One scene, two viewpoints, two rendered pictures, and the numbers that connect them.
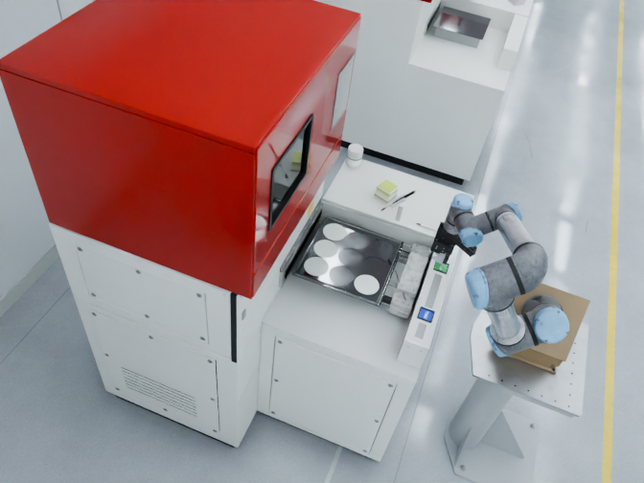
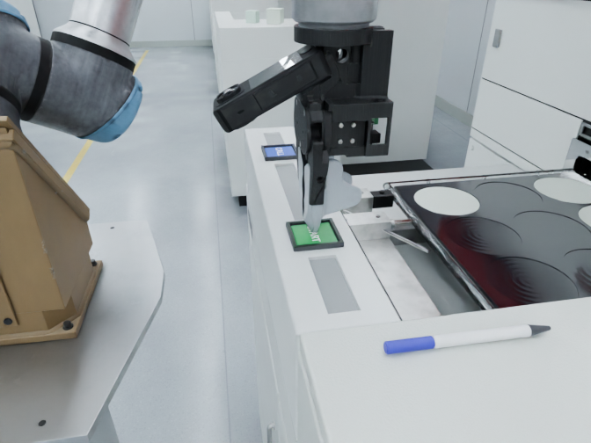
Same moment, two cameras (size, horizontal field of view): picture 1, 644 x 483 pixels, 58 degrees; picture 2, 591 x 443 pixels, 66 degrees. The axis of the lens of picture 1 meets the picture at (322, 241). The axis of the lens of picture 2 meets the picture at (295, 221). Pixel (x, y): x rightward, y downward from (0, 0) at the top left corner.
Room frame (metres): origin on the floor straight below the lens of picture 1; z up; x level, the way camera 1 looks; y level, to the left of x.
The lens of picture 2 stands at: (1.96, -0.69, 1.23)
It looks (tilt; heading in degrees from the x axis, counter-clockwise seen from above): 30 degrees down; 155
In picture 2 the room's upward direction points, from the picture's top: straight up
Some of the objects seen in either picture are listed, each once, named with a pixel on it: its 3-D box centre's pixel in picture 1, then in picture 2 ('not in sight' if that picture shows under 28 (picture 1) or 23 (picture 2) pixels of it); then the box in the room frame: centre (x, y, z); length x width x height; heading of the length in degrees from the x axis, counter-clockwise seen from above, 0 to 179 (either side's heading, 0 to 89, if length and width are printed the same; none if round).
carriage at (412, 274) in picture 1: (410, 281); (376, 273); (1.56, -0.39, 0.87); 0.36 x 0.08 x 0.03; 165
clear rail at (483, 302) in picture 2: (391, 272); (432, 241); (1.56, -0.30, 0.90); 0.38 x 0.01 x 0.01; 165
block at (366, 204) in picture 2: (402, 305); (346, 201); (1.40, -0.35, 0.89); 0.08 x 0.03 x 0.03; 75
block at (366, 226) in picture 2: (406, 289); (361, 226); (1.48, -0.37, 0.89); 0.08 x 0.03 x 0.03; 75
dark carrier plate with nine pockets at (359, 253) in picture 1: (350, 257); (550, 228); (1.61, -0.12, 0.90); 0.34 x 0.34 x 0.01; 75
